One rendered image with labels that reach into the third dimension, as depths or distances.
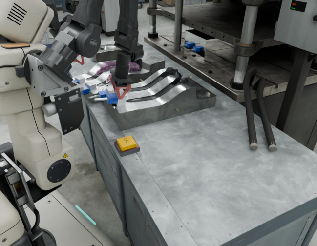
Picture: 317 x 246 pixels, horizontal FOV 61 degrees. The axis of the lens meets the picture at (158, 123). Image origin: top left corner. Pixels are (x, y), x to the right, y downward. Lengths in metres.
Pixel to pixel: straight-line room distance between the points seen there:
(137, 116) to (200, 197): 0.47
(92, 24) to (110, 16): 4.73
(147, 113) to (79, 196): 1.03
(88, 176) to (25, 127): 1.19
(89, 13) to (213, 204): 0.68
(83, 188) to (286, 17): 1.66
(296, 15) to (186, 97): 0.63
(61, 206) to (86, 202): 0.39
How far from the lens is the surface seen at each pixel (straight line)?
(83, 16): 0.85
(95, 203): 1.98
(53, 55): 0.81
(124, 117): 1.16
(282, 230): 1.11
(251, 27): 1.52
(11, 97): 0.98
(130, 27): 1.01
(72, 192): 2.09
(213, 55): 1.98
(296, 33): 1.49
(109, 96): 1.17
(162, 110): 1.22
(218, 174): 0.99
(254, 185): 0.99
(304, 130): 2.31
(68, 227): 1.53
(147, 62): 1.61
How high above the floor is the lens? 1.47
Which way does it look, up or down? 33 degrees down
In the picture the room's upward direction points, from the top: straight up
